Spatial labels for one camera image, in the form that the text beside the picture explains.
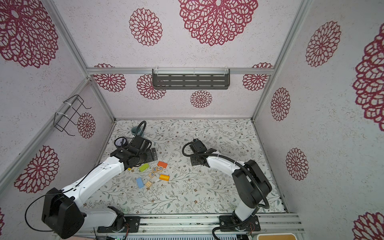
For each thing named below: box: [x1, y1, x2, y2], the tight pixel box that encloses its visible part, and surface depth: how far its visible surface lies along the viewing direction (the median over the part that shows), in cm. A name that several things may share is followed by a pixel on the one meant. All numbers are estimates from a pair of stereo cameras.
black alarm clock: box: [114, 137, 127, 147], surface depth 105 cm
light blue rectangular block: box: [136, 177, 145, 189], surface depth 89 cm
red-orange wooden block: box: [157, 161, 168, 169], surface depth 97 cm
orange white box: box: [257, 233, 298, 240], surface depth 68 cm
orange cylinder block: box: [159, 174, 170, 182], surface depth 92 cm
